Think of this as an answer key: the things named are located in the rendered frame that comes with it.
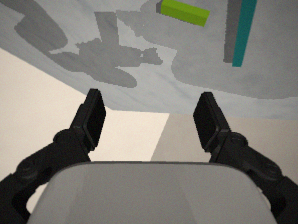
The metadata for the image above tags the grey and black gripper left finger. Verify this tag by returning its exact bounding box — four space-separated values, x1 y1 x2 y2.
0 89 106 224

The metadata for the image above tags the turquoise rod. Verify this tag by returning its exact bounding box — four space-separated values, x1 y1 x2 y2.
232 0 257 67

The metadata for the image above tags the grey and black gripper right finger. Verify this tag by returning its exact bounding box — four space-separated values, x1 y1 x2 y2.
193 92 298 224

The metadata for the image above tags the lime green rod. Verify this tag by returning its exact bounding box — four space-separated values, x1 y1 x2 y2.
161 0 210 27

